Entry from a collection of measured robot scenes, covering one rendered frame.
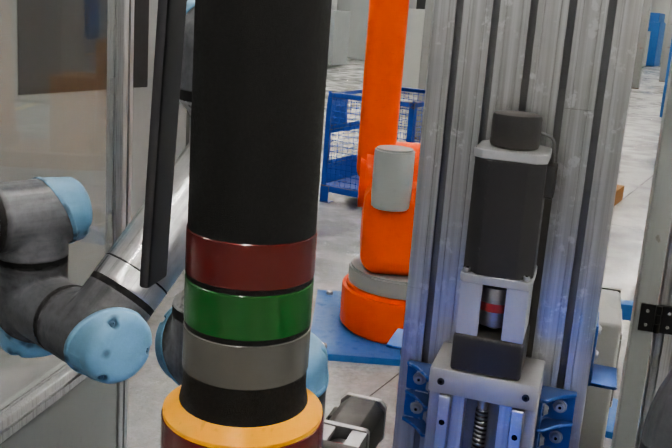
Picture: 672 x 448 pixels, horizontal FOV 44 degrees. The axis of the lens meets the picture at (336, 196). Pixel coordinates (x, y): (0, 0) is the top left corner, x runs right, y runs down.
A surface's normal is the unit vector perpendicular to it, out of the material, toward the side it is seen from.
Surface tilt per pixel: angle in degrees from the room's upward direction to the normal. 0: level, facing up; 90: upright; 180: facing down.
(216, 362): 90
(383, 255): 90
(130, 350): 90
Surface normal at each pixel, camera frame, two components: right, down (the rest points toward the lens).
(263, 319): 0.29, 0.23
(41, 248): 0.58, 0.22
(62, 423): 0.97, 0.12
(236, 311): -0.09, 0.21
